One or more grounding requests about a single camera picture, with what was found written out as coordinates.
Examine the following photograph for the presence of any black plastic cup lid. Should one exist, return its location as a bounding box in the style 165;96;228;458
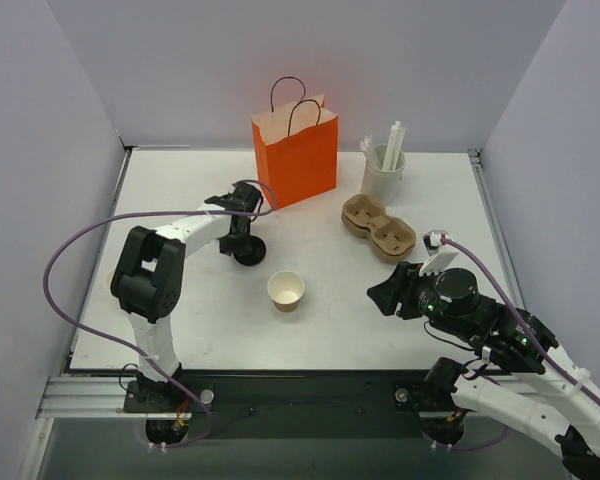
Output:
233;235;267;267

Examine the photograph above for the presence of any brown paper coffee cup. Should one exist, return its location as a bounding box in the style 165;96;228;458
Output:
267;271;305;313

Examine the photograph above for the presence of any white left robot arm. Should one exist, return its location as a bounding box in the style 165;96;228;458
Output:
110;181;266;411

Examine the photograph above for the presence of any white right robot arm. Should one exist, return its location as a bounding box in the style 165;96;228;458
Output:
367;262;600;479

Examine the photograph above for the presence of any orange paper bag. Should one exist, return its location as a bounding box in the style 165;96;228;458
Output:
251;94;339;209

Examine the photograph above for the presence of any brown cardboard cup carrier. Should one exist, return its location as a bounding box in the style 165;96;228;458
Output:
341;194;416;263

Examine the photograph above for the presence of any white straw holder cup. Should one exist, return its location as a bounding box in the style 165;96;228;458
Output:
360;144;405;206

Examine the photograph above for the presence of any white wrapped straw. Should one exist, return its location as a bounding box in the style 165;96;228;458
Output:
360;135;380;168
382;121;406;172

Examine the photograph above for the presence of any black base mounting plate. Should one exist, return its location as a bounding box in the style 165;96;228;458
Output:
123;370;467;445

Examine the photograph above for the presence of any aluminium frame rail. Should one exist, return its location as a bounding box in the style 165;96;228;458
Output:
467;149;526;309

